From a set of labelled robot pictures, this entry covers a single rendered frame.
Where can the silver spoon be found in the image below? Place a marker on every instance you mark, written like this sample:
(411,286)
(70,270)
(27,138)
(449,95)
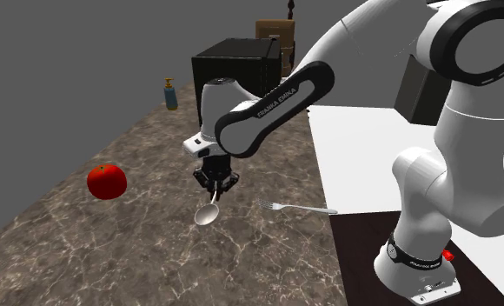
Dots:
(206,214)

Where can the silver fork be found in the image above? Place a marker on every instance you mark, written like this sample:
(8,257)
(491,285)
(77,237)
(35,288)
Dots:
(303,207)

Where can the large black box appliance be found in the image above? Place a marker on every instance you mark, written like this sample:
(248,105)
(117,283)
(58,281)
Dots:
(235,63)

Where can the red tomato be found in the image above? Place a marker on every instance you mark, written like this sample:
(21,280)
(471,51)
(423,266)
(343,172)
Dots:
(106,182)

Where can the blue soap dispenser bottle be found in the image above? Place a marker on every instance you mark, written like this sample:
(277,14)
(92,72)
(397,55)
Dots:
(170,98)

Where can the dark brown robot stand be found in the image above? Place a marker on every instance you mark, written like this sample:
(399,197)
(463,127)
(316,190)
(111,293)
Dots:
(362,258)

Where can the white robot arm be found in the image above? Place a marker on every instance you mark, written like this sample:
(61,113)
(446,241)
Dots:
(468,178)

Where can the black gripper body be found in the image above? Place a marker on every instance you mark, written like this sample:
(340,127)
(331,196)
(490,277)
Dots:
(216,164)

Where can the small black box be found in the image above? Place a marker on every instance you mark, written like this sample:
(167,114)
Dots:
(421,95)

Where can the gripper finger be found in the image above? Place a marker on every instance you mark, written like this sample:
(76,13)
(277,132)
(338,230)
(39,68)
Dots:
(202,179)
(227,182)

